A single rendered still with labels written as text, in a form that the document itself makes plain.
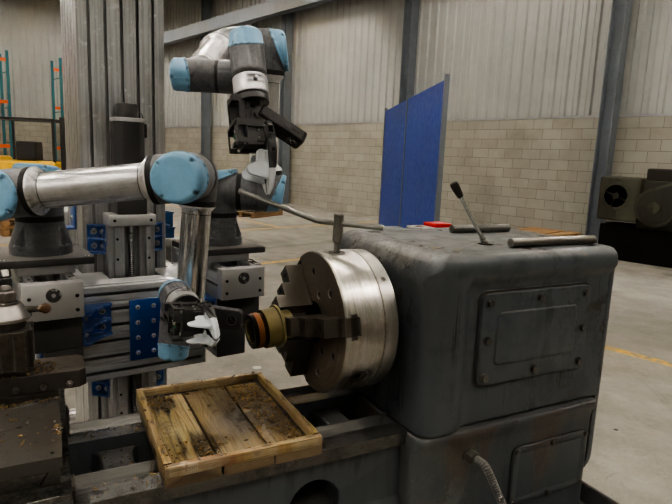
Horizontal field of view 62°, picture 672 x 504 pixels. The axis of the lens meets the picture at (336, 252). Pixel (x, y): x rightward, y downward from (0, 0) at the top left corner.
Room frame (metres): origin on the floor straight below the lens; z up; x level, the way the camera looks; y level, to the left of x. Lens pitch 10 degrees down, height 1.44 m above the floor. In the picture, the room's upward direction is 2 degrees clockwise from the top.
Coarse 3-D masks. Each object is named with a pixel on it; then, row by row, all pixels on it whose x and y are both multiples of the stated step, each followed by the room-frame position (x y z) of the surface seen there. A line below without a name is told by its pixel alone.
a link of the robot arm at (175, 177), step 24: (24, 168) 1.29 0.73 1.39; (96, 168) 1.29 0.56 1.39; (120, 168) 1.28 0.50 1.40; (144, 168) 1.26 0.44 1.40; (168, 168) 1.24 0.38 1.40; (192, 168) 1.25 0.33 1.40; (0, 192) 1.24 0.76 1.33; (24, 192) 1.26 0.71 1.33; (48, 192) 1.27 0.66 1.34; (72, 192) 1.27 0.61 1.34; (96, 192) 1.27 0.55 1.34; (120, 192) 1.27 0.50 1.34; (144, 192) 1.27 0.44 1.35; (168, 192) 1.24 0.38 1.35; (192, 192) 1.25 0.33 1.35; (0, 216) 1.25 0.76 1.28; (24, 216) 1.30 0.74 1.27
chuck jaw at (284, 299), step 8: (296, 264) 1.26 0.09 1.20; (288, 272) 1.23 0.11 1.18; (296, 272) 1.24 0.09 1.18; (288, 280) 1.23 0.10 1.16; (296, 280) 1.23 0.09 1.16; (304, 280) 1.24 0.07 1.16; (280, 288) 1.22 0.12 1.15; (288, 288) 1.21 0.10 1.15; (296, 288) 1.21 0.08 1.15; (304, 288) 1.22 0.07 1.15; (280, 296) 1.18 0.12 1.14; (288, 296) 1.19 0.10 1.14; (296, 296) 1.20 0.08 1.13; (304, 296) 1.21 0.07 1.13; (272, 304) 1.20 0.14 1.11; (280, 304) 1.17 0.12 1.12; (288, 304) 1.18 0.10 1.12; (296, 304) 1.19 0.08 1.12; (304, 304) 1.19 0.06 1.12; (312, 304) 1.21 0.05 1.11; (296, 312) 1.21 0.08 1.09
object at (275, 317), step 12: (264, 312) 1.13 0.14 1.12; (276, 312) 1.13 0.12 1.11; (288, 312) 1.16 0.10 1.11; (252, 324) 1.11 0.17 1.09; (264, 324) 1.11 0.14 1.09; (276, 324) 1.11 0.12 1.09; (252, 336) 1.15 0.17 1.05; (264, 336) 1.10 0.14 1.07; (276, 336) 1.11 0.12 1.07; (288, 336) 1.14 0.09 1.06; (252, 348) 1.12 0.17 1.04
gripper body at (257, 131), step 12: (240, 96) 1.19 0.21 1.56; (252, 96) 1.18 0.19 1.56; (264, 96) 1.20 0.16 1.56; (228, 108) 1.20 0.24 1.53; (240, 108) 1.18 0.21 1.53; (252, 108) 1.20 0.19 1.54; (240, 120) 1.15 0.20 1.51; (252, 120) 1.16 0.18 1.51; (264, 120) 1.18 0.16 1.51; (228, 132) 1.20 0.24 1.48; (240, 132) 1.15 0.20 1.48; (252, 132) 1.16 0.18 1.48; (264, 132) 1.17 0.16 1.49; (228, 144) 1.20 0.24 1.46; (240, 144) 1.14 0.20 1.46; (252, 144) 1.15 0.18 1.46; (264, 144) 1.16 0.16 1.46
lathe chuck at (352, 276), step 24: (312, 264) 1.21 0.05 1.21; (336, 264) 1.14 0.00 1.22; (360, 264) 1.16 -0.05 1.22; (312, 288) 1.21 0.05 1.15; (336, 288) 1.10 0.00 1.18; (360, 288) 1.11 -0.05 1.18; (312, 312) 1.25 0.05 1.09; (336, 312) 1.10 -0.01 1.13; (360, 312) 1.08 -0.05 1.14; (360, 336) 1.07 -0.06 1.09; (384, 336) 1.10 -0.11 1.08; (312, 360) 1.19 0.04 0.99; (336, 360) 1.09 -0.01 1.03; (360, 360) 1.08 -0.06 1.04; (312, 384) 1.19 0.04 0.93; (336, 384) 1.09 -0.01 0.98; (360, 384) 1.14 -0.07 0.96
